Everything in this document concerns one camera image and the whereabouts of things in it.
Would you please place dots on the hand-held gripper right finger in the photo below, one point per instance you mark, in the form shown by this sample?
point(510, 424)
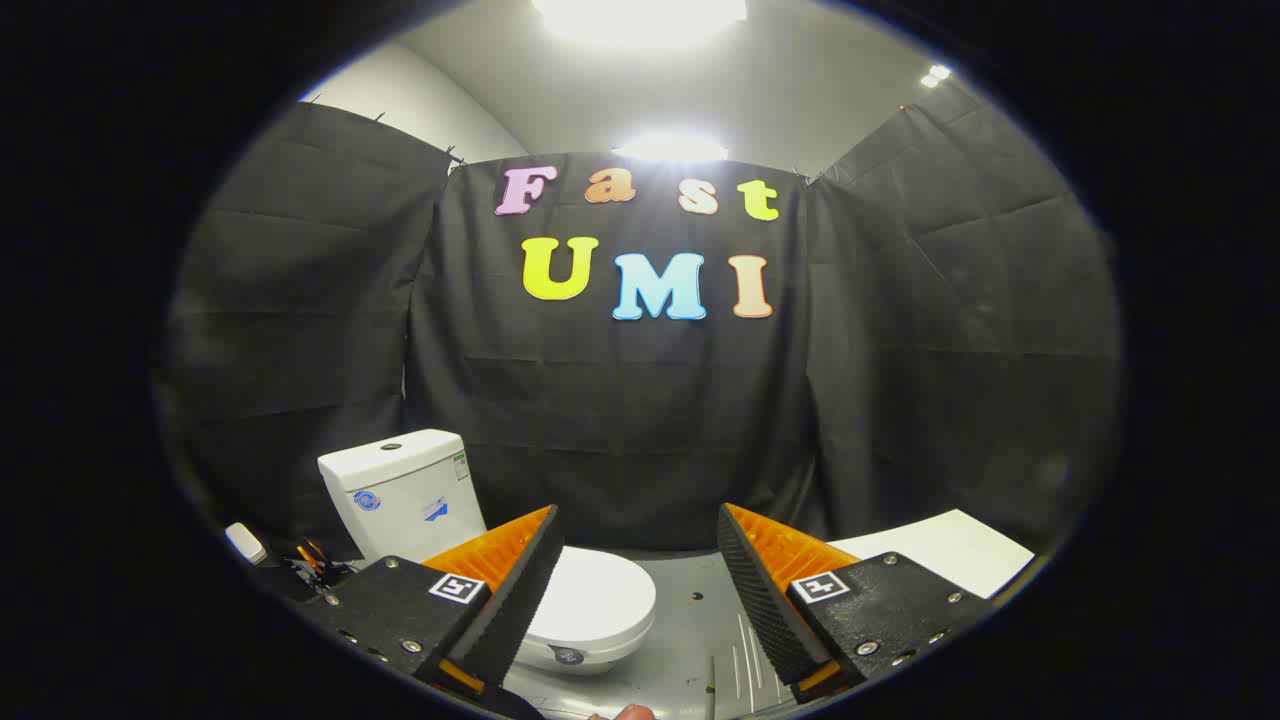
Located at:
point(762, 600)

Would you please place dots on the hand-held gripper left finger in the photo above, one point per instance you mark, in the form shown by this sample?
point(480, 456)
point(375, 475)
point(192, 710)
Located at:
point(515, 600)

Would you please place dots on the black round lid tab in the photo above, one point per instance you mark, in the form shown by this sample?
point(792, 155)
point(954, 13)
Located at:
point(567, 655)

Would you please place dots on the white toilet bowl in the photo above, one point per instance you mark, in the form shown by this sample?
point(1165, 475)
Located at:
point(600, 662)

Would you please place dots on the grey panelled door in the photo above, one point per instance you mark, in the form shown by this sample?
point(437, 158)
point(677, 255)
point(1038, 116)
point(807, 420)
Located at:
point(950, 560)

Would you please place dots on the black backdrop cloth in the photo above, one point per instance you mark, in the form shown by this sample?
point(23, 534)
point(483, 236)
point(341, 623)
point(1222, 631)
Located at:
point(620, 430)

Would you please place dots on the orange hand tool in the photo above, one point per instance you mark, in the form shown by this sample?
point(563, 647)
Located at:
point(312, 556)

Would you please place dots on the white flat device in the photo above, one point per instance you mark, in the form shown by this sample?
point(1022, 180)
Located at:
point(245, 543)

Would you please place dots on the long ceiling light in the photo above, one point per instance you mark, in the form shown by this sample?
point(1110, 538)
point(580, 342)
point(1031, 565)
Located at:
point(670, 148)

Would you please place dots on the large ceiling light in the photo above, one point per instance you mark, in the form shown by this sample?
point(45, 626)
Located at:
point(640, 18)

